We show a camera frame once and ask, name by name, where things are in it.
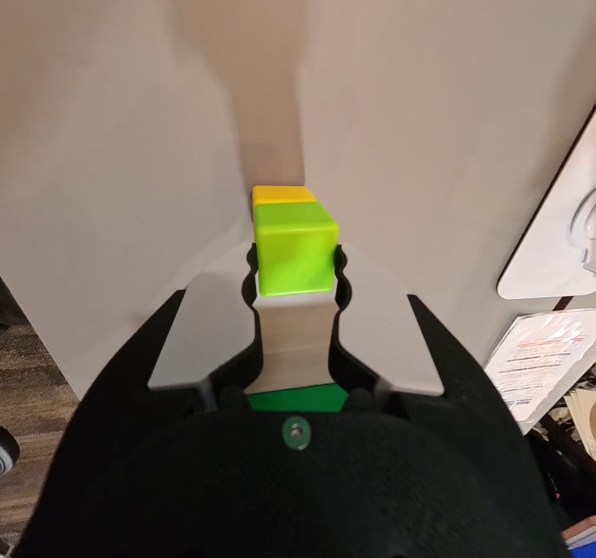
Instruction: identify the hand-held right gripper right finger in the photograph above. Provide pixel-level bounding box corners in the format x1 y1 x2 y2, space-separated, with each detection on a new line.
328 243 444 412

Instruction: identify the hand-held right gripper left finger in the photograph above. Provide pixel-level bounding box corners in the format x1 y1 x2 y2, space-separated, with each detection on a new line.
147 241 264 405

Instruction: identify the green plastic bin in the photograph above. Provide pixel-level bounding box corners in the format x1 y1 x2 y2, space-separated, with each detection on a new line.
247 383 349 413

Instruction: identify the lime green cube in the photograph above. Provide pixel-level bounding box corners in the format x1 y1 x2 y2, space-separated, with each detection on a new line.
254 201 340 298

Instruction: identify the yellow cube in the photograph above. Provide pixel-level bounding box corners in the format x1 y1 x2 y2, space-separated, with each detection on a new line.
252 186 317 207

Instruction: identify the grey desk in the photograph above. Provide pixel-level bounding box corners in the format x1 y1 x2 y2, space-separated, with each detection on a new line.
0 0 596 400

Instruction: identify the laminated paper sheet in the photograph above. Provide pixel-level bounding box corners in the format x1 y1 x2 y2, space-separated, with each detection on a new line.
484 309 596 435

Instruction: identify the white board stand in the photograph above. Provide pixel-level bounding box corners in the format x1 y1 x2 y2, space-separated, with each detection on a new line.
496 106 596 300

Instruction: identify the grey caster wheel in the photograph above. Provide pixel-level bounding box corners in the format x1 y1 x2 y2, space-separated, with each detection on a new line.
0 425 20 477

